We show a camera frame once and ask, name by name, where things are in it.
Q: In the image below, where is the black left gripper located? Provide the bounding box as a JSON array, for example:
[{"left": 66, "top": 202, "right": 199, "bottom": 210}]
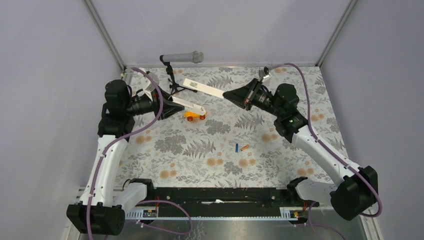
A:
[{"left": 124, "top": 85, "right": 184, "bottom": 120}]

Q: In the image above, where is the black microphone tripod stand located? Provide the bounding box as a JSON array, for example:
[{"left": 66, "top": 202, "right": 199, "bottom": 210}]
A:
[{"left": 163, "top": 62, "right": 198, "bottom": 96}]

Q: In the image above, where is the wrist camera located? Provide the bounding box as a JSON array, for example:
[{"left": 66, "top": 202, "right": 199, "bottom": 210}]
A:
[
  {"left": 258, "top": 66, "right": 271, "bottom": 83},
  {"left": 137, "top": 72, "right": 156, "bottom": 97}
]

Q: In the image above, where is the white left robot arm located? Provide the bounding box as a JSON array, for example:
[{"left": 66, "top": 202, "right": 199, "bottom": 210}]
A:
[{"left": 66, "top": 79, "right": 185, "bottom": 240}]

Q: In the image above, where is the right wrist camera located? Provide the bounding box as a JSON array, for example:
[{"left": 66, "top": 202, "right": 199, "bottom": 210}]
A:
[{"left": 258, "top": 66, "right": 271, "bottom": 83}]

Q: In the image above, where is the floral patterned table mat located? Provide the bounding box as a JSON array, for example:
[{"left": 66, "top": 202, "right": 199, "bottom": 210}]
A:
[{"left": 114, "top": 66, "right": 348, "bottom": 188}]

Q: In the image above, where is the grey microphone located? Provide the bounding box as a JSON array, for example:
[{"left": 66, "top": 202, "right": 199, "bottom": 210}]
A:
[{"left": 159, "top": 51, "right": 204, "bottom": 64}]

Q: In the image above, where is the white remote control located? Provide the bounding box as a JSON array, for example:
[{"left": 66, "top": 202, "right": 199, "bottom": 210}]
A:
[{"left": 171, "top": 96, "right": 207, "bottom": 116}]

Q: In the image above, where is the orange toy car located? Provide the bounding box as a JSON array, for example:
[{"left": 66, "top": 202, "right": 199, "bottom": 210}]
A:
[{"left": 183, "top": 111, "right": 206, "bottom": 122}]

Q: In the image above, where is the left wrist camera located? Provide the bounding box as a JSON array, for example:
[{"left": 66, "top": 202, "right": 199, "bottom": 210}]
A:
[{"left": 137, "top": 72, "right": 156, "bottom": 97}]

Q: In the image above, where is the grey slotted cable duct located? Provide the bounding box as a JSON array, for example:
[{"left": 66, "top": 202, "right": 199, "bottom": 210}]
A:
[{"left": 125, "top": 204, "right": 308, "bottom": 221}]

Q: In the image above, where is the white remote battery cover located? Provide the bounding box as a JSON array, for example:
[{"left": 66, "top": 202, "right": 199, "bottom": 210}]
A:
[{"left": 182, "top": 78, "right": 224, "bottom": 99}]

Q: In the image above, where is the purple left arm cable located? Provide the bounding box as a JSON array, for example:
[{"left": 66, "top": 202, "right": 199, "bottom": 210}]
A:
[{"left": 85, "top": 67, "right": 194, "bottom": 240}]

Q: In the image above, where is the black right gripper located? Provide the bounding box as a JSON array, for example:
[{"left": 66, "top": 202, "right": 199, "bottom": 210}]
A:
[{"left": 223, "top": 78, "right": 283, "bottom": 118}]

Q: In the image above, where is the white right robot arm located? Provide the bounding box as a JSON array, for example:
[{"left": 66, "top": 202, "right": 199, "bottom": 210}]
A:
[{"left": 222, "top": 78, "right": 378, "bottom": 221}]

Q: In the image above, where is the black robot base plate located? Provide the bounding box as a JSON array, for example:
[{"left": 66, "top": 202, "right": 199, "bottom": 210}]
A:
[{"left": 122, "top": 178, "right": 312, "bottom": 216}]

